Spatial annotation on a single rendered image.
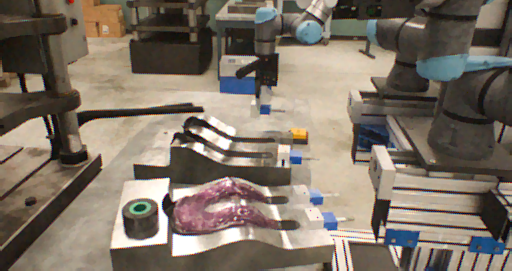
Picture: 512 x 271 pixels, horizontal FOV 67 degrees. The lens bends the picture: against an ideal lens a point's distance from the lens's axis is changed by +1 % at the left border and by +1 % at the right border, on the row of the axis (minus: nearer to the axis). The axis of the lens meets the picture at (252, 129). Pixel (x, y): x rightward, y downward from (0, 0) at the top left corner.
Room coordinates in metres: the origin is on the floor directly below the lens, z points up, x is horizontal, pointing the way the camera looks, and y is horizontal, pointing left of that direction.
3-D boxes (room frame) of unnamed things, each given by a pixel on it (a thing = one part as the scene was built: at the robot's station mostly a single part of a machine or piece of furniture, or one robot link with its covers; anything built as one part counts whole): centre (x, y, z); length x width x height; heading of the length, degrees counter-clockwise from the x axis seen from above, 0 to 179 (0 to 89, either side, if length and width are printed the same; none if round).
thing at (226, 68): (4.38, 0.09, 0.28); 0.61 x 0.41 x 0.15; 88
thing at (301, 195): (0.90, -0.19, 0.86); 0.13 x 0.05 x 0.05; 101
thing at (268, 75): (1.37, -0.05, 1.09); 0.09 x 0.08 x 0.12; 84
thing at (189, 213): (0.80, 0.07, 0.90); 0.26 x 0.18 x 0.08; 101
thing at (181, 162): (1.16, 0.11, 0.87); 0.50 x 0.26 x 0.14; 84
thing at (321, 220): (0.80, -0.21, 0.86); 0.13 x 0.05 x 0.05; 101
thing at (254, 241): (0.79, 0.07, 0.86); 0.50 x 0.26 x 0.11; 101
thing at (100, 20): (7.34, 2.90, 0.42); 0.86 x 0.33 x 0.83; 88
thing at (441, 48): (0.68, -0.32, 1.34); 0.11 x 0.08 x 0.11; 21
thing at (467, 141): (0.88, -0.53, 1.09); 0.15 x 0.15 x 0.10
